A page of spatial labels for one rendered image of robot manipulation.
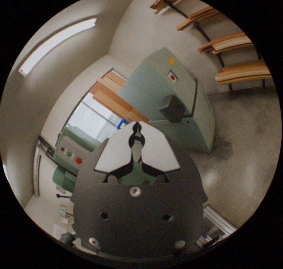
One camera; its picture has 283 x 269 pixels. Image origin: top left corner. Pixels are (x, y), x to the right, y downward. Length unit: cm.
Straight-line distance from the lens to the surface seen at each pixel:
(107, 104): 183
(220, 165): 137
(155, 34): 200
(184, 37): 187
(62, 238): 102
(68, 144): 41
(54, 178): 69
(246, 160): 144
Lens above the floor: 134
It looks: 23 degrees down
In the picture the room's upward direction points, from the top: 54 degrees counter-clockwise
